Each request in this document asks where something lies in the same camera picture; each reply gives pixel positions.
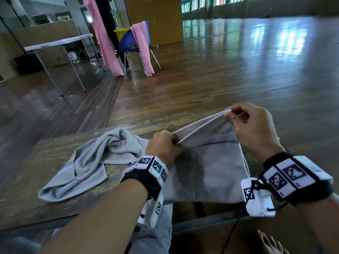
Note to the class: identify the blue chair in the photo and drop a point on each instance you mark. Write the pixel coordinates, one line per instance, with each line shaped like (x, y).
(128, 42)

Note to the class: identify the person's bare foot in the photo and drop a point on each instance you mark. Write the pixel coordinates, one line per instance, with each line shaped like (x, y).
(270, 244)

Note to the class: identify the grey folding table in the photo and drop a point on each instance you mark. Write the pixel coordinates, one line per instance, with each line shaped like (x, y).
(58, 42)

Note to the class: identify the black wrist marker band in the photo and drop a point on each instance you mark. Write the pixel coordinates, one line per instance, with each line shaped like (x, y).
(145, 177)
(296, 179)

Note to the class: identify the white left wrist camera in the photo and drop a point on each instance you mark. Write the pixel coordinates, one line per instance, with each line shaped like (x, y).
(151, 211)

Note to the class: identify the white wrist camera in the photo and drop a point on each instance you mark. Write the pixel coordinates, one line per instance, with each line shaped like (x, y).
(151, 211)
(258, 203)

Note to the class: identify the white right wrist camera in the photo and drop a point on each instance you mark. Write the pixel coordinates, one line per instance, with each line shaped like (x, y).
(258, 203)

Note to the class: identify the black right wrist marker band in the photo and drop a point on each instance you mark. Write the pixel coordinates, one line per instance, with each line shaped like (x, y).
(296, 179)

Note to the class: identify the person's left hand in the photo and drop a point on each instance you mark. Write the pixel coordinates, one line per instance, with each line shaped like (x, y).
(163, 148)

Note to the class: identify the yellow plastic basket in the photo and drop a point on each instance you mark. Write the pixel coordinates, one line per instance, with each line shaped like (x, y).
(120, 33)

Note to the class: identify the grey terry towel checkered stripe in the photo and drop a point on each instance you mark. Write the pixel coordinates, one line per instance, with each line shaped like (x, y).
(212, 171)

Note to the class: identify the yellow wooden door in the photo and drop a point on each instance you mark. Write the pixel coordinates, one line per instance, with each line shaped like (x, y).
(161, 21)

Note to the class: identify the person's right hand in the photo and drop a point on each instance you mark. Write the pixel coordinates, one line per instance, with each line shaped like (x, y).
(257, 132)

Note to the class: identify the pink cloth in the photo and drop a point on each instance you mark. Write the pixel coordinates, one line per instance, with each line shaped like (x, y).
(143, 47)
(103, 42)

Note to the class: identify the white floor fan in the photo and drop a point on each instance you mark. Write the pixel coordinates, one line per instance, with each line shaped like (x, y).
(72, 57)

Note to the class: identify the light grey smooth towel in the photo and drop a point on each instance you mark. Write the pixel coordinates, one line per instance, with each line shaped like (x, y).
(87, 166)

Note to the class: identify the person's right forearm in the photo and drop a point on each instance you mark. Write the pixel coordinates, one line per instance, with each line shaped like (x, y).
(320, 227)

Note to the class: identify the row of windows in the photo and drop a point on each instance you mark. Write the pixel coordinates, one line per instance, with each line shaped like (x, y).
(219, 1)

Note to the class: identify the black left wrist marker band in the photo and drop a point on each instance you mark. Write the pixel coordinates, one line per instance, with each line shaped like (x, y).
(145, 177)

